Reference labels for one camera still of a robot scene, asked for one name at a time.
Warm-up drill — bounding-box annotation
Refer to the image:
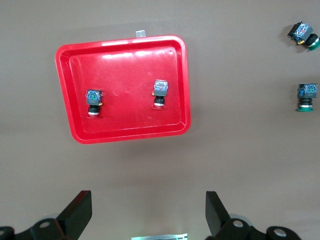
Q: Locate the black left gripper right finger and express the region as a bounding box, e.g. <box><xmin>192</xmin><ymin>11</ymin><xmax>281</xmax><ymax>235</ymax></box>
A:
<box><xmin>205</xmin><ymin>190</ymin><xmax>266</xmax><ymax>240</ymax></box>

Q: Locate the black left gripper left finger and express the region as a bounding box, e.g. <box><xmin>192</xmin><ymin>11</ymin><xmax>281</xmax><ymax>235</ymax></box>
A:
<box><xmin>14</xmin><ymin>190</ymin><xmax>93</xmax><ymax>240</ymax></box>

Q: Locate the red push button switch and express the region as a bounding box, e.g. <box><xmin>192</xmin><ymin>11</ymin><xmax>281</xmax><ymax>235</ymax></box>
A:
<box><xmin>85</xmin><ymin>89</ymin><xmax>105</xmax><ymax>119</ymax></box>
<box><xmin>151</xmin><ymin>79</ymin><xmax>170</xmax><ymax>111</ymax></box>

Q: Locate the brown table cover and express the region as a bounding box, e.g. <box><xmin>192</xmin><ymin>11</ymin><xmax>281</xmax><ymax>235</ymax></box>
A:
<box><xmin>0</xmin><ymin>0</ymin><xmax>320</xmax><ymax>240</ymax></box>

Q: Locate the red plastic tray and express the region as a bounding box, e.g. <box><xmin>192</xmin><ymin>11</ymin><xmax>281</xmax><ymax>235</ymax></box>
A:
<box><xmin>54</xmin><ymin>34</ymin><xmax>193</xmax><ymax>145</ymax></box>

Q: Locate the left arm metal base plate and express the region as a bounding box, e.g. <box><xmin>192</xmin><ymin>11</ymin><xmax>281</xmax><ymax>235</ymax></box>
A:
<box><xmin>130</xmin><ymin>232</ymin><xmax>189</xmax><ymax>240</ymax></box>

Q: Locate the green push button switch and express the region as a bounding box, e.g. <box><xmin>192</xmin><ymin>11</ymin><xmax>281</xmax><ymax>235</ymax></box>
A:
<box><xmin>296</xmin><ymin>83</ymin><xmax>319</xmax><ymax>113</ymax></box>
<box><xmin>286</xmin><ymin>21</ymin><xmax>320</xmax><ymax>52</ymax></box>

